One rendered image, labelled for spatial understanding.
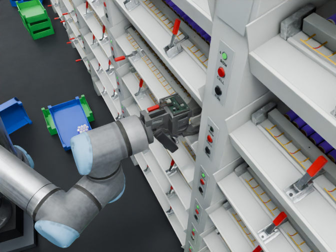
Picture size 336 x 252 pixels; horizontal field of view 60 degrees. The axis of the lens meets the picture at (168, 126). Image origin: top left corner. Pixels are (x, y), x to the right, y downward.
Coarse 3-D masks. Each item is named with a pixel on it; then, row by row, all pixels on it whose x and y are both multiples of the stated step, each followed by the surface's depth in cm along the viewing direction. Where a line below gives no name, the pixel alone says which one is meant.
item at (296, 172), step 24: (264, 96) 53; (240, 120) 55; (264, 120) 56; (288, 120) 52; (240, 144) 55; (264, 144) 54; (288, 144) 52; (312, 144) 49; (264, 168) 51; (288, 168) 50; (312, 168) 43; (288, 192) 48; (312, 192) 47; (312, 216) 45; (312, 240) 47
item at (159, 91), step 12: (120, 24) 108; (120, 36) 112; (120, 48) 115; (132, 48) 106; (132, 60) 103; (144, 72) 98; (156, 72) 96; (156, 84) 93; (156, 96) 91; (192, 144) 73
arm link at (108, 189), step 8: (120, 168) 72; (88, 176) 69; (112, 176) 69; (120, 176) 73; (80, 184) 69; (88, 184) 69; (96, 184) 69; (104, 184) 70; (112, 184) 71; (120, 184) 74; (96, 192) 69; (104, 192) 70; (112, 192) 72; (120, 192) 76; (104, 200) 70; (112, 200) 75
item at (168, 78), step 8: (128, 32) 110; (136, 40) 104; (144, 48) 100; (144, 56) 100; (152, 56) 97; (160, 64) 94; (160, 72) 93; (168, 80) 89; (176, 88) 87; (184, 96) 84; (200, 112) 80
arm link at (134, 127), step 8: (120, 120) 67; (128, 120) 67; (136, 120) 67; (128, 128) 65; (136, 128) 66; (144, 128) 67; (128, 136) 65; (136, 136) 65; (144, 136) 66; (136, 144) 66; (144, 144) 67; (136, 152) 68
